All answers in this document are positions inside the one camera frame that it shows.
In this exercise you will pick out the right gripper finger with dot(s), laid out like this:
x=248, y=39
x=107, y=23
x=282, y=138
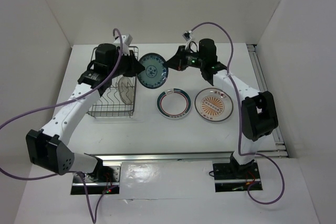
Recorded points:
x=178, y=66
x=180, y=55

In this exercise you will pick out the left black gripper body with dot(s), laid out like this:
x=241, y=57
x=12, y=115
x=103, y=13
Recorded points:
x=125, y=64

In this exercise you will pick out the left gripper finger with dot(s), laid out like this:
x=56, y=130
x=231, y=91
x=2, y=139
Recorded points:
x=135, y=70
x=134, y=61

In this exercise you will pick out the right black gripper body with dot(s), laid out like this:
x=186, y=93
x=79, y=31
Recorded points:
x=192, y=59

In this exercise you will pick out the clear glass plate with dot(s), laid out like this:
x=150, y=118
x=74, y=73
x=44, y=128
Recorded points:
x=126, y=90

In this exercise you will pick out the blue patterned plate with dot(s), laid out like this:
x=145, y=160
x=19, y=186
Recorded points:
x=155, y=74

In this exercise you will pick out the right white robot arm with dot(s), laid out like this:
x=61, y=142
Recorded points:
x=256, y=109

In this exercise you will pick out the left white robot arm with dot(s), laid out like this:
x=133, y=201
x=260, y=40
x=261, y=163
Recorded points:
x=47, y=147

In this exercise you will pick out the green red rimmed plate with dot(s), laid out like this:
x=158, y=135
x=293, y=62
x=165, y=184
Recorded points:
x=174, y=104

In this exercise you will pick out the orange sunburst plate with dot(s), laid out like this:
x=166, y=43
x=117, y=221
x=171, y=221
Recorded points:
x=213, y=105

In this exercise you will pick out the grey wire dish rack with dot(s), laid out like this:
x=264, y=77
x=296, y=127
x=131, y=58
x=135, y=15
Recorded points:
x=115, y=98

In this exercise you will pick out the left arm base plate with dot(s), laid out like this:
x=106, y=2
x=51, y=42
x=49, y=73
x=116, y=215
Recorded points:
x=95, y=186

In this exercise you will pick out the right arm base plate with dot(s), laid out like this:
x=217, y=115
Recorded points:
x=226, y=181

